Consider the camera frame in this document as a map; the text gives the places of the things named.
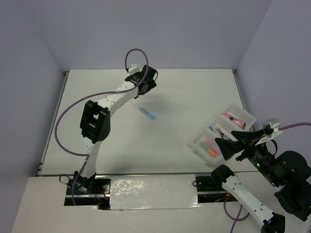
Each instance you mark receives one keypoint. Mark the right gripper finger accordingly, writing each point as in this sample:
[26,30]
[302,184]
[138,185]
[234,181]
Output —
[229,148]
[247,137]

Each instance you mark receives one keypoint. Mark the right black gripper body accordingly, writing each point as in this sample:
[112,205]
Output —
[260,156]

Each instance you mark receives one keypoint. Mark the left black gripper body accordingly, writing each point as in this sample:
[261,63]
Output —
[152,85]

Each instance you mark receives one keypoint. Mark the purple highlighter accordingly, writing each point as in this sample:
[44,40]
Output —
[211,145]

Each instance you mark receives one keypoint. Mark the orange highlighter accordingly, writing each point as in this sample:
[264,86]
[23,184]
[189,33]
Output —
[212,152]

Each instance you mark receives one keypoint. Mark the red gel pen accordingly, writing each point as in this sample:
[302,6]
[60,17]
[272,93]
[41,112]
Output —
[220,132]

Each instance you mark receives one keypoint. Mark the blue highlighter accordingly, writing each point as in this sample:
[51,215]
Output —
[147,113]

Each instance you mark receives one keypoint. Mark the green highlighter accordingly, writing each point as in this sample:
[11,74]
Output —
[204,146]

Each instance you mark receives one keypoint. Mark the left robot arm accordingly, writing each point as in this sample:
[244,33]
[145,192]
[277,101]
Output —
[95,123]

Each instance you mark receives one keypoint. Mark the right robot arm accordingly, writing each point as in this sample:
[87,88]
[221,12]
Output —
[280,200]

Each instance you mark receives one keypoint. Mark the clear plastic organizer tray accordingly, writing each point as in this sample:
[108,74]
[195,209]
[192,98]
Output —
[226,125]

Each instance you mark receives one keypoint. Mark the silver foil tape sheet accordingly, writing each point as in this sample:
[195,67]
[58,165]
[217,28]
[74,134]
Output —
[153,192]

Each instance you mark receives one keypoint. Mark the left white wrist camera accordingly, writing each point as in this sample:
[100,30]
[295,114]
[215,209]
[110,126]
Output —
[133,69]

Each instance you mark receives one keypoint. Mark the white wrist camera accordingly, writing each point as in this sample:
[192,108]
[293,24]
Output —
[271,129]
[133,69]

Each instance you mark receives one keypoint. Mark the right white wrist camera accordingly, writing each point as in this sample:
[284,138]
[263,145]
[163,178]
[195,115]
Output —
[271,129]

